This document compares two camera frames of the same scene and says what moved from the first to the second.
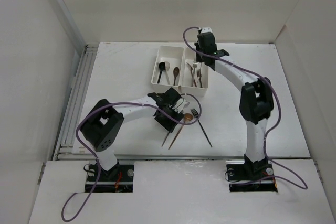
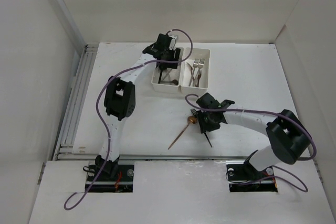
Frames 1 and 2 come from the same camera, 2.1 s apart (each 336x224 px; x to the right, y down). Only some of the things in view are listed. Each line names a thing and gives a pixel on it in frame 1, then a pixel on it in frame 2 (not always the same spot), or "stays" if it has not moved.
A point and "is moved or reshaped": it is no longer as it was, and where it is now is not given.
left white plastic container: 167,72 stays
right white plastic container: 193,78 stays
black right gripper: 206,60 -> 206,123
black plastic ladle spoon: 161,66 stays
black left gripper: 166,120 -> 166,61
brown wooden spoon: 176,71 -> 174,81
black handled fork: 195,113 stays
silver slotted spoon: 165,139 -> 167,75
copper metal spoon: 188,117 is moved or reshaped
